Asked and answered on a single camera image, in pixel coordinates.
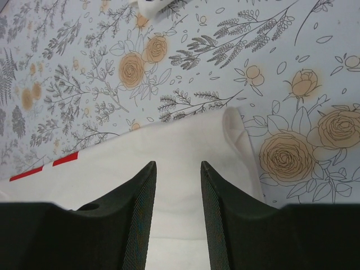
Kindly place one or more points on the white Coca-Cola t-shirt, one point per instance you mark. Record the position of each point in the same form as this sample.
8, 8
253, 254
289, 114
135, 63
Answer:
178, 234

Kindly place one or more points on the floral patterned table mat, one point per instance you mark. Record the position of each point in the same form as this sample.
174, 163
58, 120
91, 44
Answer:
76, 73

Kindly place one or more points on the folded white printed t-shirt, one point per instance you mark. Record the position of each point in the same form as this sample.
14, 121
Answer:
149, 9

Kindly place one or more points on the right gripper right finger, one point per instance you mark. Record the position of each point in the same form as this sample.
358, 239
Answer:
245, 233

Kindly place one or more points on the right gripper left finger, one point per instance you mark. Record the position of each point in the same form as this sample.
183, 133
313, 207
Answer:
111, 232

